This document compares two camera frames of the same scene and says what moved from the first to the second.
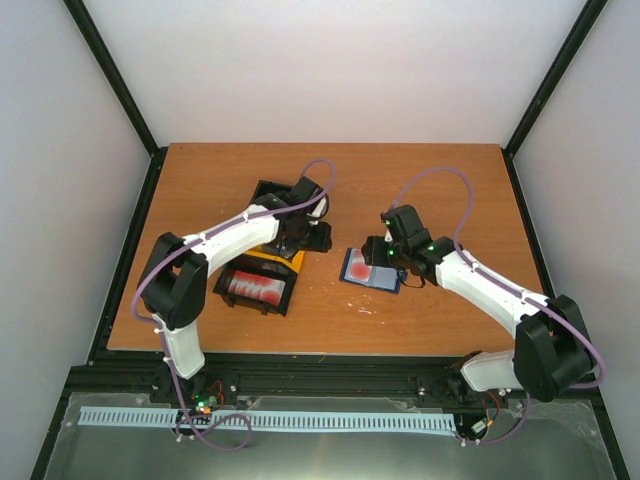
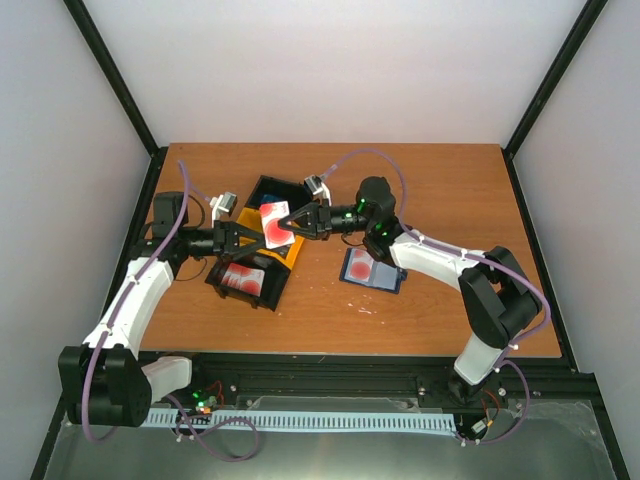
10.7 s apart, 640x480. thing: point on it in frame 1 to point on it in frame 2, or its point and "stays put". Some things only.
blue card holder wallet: x=355 y=270 stays put
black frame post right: x=546 y=88 stays put
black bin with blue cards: x=275 y=195 stays put
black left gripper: x=323 y=242 to x=227 y=239
